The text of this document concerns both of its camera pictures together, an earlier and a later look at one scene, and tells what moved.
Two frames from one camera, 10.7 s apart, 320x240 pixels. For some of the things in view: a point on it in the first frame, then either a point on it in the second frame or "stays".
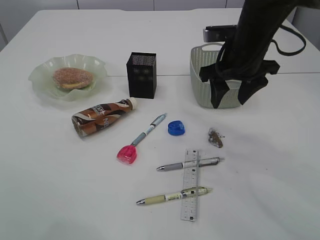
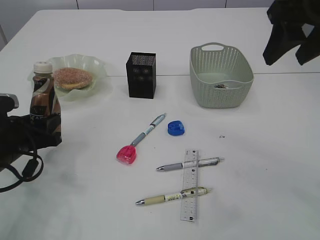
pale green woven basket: x=204 y=54 stays
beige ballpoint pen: x=184 y=193 stays
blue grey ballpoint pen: x=152 y=126 stays
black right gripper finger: x=218 y=88 → x=278 y=44
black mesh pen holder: x=141 y=69 stays
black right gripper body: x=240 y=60 → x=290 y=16
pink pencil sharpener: x=127 y=154 stays
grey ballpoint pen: x=191 y=164 stays
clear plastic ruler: x=190 y=194 stays
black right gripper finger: x=248 y=87 → x=308 y=51
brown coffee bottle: x=87 y=121 → x=45 y=103
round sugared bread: x=73 y=78 stays
